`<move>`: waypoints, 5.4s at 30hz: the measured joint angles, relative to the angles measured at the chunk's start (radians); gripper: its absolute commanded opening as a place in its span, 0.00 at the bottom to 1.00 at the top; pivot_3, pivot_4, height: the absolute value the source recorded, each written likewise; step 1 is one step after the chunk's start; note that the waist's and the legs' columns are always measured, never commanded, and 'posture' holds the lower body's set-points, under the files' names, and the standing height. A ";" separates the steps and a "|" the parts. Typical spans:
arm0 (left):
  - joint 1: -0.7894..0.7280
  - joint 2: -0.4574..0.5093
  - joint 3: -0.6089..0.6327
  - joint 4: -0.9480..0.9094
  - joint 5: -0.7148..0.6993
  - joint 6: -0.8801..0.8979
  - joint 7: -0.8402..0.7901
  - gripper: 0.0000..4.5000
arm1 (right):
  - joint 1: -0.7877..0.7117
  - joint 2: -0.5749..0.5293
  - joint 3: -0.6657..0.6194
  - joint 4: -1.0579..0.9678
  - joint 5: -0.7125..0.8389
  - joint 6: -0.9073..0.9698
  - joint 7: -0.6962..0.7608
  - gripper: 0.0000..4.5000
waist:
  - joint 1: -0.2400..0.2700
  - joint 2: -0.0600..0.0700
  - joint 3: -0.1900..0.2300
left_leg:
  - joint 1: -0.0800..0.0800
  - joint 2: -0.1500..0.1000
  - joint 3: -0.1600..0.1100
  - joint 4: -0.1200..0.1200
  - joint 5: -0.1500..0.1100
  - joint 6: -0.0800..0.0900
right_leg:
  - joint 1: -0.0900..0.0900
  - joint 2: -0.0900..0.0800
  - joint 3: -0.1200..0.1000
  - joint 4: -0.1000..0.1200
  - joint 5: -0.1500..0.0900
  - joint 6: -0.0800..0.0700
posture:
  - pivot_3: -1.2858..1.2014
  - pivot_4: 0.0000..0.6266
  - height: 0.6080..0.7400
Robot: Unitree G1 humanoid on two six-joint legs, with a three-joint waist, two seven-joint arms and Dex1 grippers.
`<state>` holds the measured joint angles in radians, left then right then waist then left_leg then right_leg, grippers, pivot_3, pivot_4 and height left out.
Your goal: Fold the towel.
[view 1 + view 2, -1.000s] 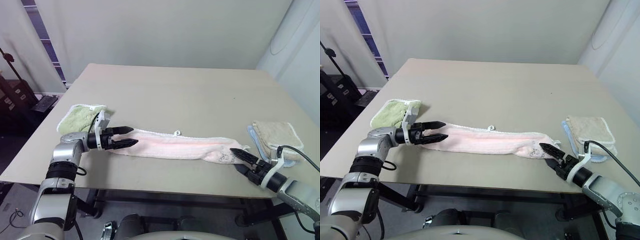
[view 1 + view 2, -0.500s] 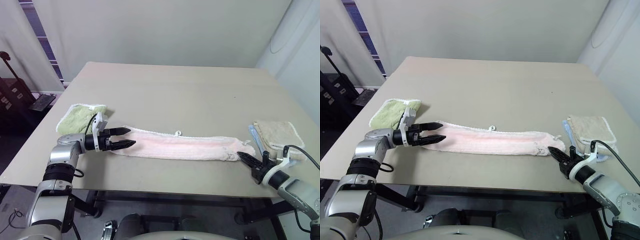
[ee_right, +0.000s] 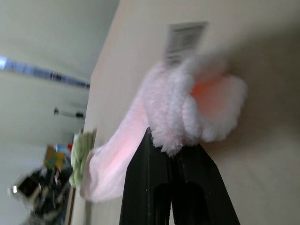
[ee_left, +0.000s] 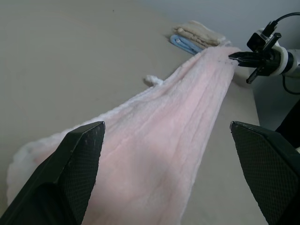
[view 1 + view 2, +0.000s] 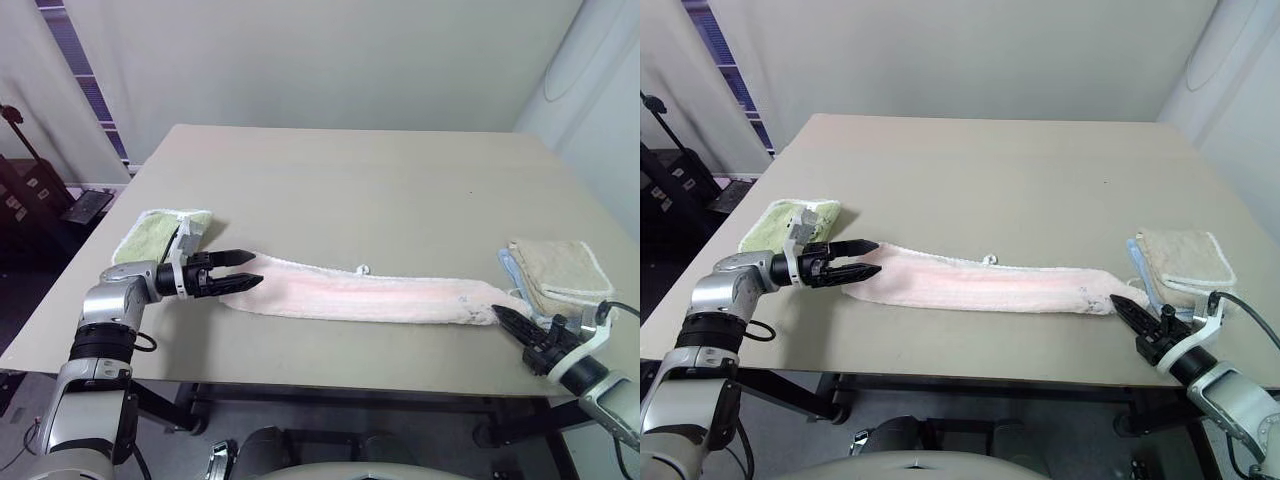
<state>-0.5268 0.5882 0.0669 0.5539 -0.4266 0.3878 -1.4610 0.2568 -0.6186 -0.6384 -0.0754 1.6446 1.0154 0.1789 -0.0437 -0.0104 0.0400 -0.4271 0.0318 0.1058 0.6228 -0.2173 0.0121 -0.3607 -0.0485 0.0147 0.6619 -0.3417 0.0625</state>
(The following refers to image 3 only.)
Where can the cluttered dark equipment pile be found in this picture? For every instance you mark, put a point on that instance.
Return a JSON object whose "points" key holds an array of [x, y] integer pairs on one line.
{"points": [[44, 185]]}

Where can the green fluffy towel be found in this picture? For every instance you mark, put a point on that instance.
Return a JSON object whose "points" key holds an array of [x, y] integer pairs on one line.
{"points": [[80, 152]]}

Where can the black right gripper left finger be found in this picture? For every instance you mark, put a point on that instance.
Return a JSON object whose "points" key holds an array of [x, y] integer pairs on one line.
{"points": [[143, 187]]}

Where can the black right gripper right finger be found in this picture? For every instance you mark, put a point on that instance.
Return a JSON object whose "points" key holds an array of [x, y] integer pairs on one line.
{"points": [[199, 187]]}

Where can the long blue-grey ceiling fixture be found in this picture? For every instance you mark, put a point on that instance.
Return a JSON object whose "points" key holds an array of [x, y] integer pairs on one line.
{"points": [[42, 71]]}

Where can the small black wall fixture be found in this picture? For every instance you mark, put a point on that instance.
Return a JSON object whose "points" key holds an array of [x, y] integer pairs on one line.
{"points": [[70, 113]]}

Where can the white printed label sheet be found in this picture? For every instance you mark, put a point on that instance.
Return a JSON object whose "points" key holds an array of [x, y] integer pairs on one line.
{"points": [[184, 41]]}

